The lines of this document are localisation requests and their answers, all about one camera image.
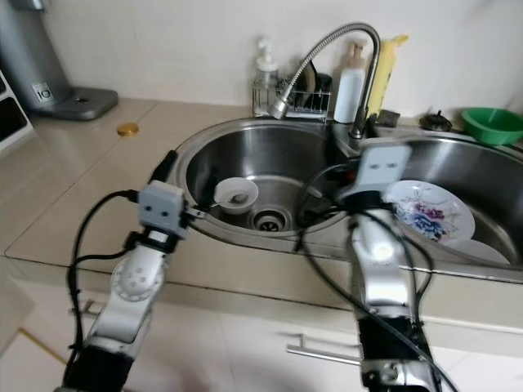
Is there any green plastic bowl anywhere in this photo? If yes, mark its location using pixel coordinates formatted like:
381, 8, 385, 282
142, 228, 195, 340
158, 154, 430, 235
460, 107, 523, 147

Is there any white detergent bottle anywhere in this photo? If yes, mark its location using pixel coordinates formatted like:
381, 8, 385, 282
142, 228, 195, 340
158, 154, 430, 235
333, 42, 369, 124

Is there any clear soap pump bottle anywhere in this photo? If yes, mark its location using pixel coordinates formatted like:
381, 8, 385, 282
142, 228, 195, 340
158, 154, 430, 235
253, 37, 281, 89

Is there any grey countertop appliance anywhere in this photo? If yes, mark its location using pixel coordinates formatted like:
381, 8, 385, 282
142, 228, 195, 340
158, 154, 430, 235
0, 0, 120, 123

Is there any white base cabinet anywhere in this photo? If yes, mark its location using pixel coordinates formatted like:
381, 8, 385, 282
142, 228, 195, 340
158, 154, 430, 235
0, 269, 523, 392

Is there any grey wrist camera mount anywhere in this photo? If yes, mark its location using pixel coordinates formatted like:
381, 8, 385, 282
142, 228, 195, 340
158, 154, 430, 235
136, 180, 190, 239
342, 137, 415, 212

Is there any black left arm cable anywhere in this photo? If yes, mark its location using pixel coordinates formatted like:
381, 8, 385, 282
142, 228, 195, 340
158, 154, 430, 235
62, 189, 141, 391

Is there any wire sink caddy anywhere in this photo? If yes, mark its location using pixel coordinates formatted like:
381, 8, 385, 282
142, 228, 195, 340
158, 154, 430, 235
251, 75, 333, 123

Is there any dark round dish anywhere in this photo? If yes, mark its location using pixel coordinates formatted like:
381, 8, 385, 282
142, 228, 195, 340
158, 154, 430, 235
297, 56, 333, 96

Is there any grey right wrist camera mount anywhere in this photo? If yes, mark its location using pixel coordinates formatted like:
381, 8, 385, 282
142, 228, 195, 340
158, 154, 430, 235
342, 137, 415, 212

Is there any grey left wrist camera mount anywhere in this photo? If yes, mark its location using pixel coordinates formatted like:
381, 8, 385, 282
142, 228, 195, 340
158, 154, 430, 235
136, 180, 190, 239

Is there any floral white plate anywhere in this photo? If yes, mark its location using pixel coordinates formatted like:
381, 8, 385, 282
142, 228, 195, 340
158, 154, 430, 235
382, 180, 477, 244

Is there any white shelf unit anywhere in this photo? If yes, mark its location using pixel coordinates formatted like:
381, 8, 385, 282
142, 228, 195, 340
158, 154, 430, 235
0, 69, 30, 154

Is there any stainless steel double sink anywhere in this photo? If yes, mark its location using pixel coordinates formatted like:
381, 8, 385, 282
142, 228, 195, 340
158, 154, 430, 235
172, 117, 523, 272

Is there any black sink stopper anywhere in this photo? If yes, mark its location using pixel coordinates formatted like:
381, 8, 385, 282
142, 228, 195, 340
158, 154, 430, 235
418, 112, 454, 132

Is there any flexible steel sink faucet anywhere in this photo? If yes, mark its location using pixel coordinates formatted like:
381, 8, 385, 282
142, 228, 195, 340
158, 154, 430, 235
267, 21, 382, 138

